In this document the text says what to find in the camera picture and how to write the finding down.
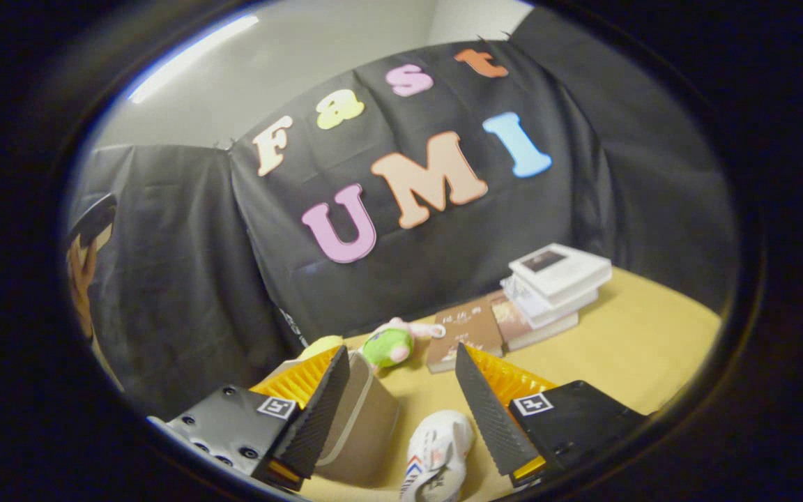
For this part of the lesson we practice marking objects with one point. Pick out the white canvas shoe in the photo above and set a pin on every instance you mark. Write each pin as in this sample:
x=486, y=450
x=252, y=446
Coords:
x=436, y=453

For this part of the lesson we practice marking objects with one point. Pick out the white book with dark picture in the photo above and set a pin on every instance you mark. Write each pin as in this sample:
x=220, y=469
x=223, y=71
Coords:
x=562, y=268

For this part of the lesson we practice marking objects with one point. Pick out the green and pink plush toy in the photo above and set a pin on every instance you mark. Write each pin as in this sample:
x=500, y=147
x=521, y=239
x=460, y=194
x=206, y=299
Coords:
x=387, y=346

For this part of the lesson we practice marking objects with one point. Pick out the brown cover book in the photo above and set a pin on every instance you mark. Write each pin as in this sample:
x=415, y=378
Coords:
x=464, y=335

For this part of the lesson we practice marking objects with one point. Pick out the plain white book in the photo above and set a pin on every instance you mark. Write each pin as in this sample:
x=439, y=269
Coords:
x=537, y=303

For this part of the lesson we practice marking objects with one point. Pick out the black backdrop cloth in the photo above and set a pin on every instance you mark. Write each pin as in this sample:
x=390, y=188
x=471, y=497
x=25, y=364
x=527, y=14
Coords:
x=443, y=265

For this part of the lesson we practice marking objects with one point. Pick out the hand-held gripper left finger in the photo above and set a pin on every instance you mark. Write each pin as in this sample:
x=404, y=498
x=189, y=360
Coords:
x=314, y=418

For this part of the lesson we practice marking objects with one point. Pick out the yellow plush ball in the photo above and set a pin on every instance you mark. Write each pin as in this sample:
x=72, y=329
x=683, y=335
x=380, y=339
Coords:
x=321, y=345

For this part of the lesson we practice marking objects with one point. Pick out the beige fabric storage box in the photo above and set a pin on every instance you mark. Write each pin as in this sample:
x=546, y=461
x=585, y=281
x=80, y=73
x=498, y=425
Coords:
x=366, y=425

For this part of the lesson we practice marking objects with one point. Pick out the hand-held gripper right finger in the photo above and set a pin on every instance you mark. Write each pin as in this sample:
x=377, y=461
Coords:
x=488, y=411

